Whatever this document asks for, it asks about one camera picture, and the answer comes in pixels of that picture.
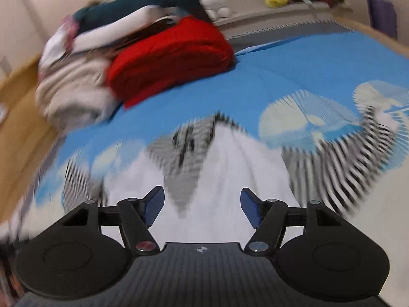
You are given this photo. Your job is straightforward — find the red folded cloth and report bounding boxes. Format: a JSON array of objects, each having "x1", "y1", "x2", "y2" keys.
[{"x1": 107, "y1": 16, "x2": 236, "y2": 109}]

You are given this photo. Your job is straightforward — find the purple cloth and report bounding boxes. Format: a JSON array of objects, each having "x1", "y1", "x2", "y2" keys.
[{"x1": 367, "y1": 0, "x2": 399, "y2": 40}]

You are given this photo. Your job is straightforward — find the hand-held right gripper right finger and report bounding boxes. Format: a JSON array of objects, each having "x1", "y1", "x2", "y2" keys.
[{"x1": 240, "y1": 188, "x2": 349, "y2": 257}]

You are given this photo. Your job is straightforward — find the black white striped shirt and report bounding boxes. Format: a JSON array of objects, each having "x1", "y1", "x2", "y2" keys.
[{"x1": 61, "y1": 109, "x2": 398, "y2": 247}]

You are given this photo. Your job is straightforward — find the blue cloud print blanket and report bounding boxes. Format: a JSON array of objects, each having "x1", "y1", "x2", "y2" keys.
[{"x1": 0, "y1": 17, "x2": 409, "y2": 250}]

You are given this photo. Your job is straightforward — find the beige white clothes pile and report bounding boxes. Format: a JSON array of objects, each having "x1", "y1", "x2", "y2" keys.
[{"x1": 41, "y1": 5, "x2": 181, "y2": 58}]

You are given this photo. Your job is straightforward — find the beige striped cloth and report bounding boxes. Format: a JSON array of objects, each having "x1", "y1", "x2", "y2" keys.
[{"x1": 35, "y1": 59, "x2": 123, "y2": 130}]

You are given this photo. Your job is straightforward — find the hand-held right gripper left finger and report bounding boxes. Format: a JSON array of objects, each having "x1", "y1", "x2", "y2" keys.
[{"x1": 61, "y1": 185, "x2": 166, "y2": 257}]

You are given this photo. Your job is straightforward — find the dark blue shark plush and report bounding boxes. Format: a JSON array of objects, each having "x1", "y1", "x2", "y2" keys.
[{"x1": 73, "y1": 0, "x2": 222, "y2": 36}]

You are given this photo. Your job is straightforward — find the white plush toy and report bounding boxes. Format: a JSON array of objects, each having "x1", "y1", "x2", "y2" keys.
[{"x1": 199, "y1": 0, "x2": 233, "y2": 20}]

